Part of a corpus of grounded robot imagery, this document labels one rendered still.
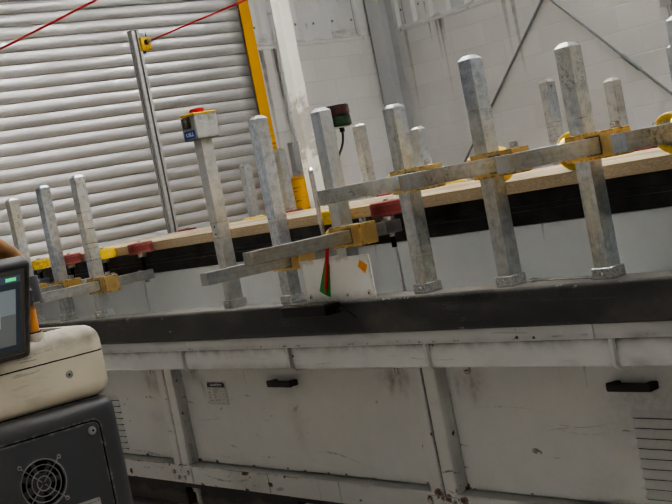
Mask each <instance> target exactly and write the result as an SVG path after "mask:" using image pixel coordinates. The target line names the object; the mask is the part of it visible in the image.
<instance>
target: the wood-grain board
mask: <svg viewBox="0 0 672 504"><path fill-rule="evenodd" d="M601 160H602V165H603V171H604V176H605V179H611V178H618V177H624V176H630V175H637V174H643V173H649V172H656V171H662V170H668V169H672V154H671V153H666V152H664V151H662V150H661V149H660V148H659V147H658V148H652V149H646V150H641V151H635V152H633V153H628V154H624V155H619V156H614V157H608V158H602V159H601ZM505 184H506V190H507V195H510V194H516V193H522V192H529V191H535V190H541V189H548V188H554V187H560V186H567V185H573V184H579V183H578V178H577V172H576V170H569V169H566V168H565V167H564V166H563V165H562V164H561V165H555V166H550V167H544V168H538V169H533V170H530V171H526V172H521V173H516V174H513V175H512V177H511V178H510V179H509V180H507V181H505ZM421 194H422V200H423V205H424V208H427V207H434V206H440V205H446V204H453V203H459V202H465V201H472V200H478V199H483V195H482V189H481V184H480V181H479V180H476V181H475V180H470V181H465V182H459V183H453V184H447V185H445V186H440V187H435V188H430V189H425V190H421ZM391 196H392V194H391V195H385V196H379V197H374V198H368V199H362V200H357V201H351V202H349V206H350V212H351V217H352V219H358V218H360V217H370V216H371V212H370V207H369V205H370V204H371V203H376V202H381V201H383V199H387V198H390V197H391ZM396 198H399V197H396ZM396 198H390V199H388V200H391V199H396ZM286 216H287V221H288V226H289V229H294V228H301V227H307V226H313V225H319V223H318V218H317V213H316V208H311V209H305V210H300V211H294V212H288V213H286ZM229 228H230V233H231V238H237V237H244V236H250V235H256V234H263V233H269V232H270V230H269V225H268V220H267V216H266V217H260V218H254V219H249V220H243V221H237V222H232V223H229ZM149 240H152V242H153V247H154V251H155V250H161V249H167V248H174V247H180V246H186V245H193V244H199V243H205V242H212V241H214V240H213V235H212V230H211V226H209V227H203V228H197V229H192V230H186V231H180V232H175V233H169V234H163V235H158V236H152V237H146V238H141V239H135V240H130V241H125V242H120V243H115V244H110V245H105V246H100V247H99V249H100V248H102V247H105V248H108V247H115V251H116V257H117V256H123V255H129V253H128V248H127V245H129V244H133V243H137V241H142V242H143V241H149Z"/></svg>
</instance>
